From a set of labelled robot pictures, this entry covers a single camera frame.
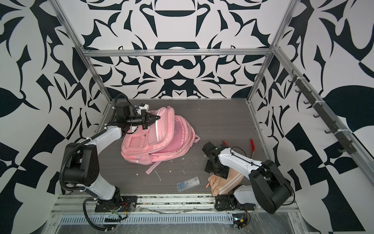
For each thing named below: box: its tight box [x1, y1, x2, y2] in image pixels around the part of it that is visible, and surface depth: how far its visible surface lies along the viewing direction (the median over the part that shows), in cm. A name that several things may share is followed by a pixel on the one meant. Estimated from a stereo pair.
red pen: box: [249, 138, 256, 159], surface depth 95 cm
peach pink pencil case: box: [207, 167, 244, 197], surface depth 80 cm
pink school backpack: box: [120, 106, 201, 175], surface depth 85 cm
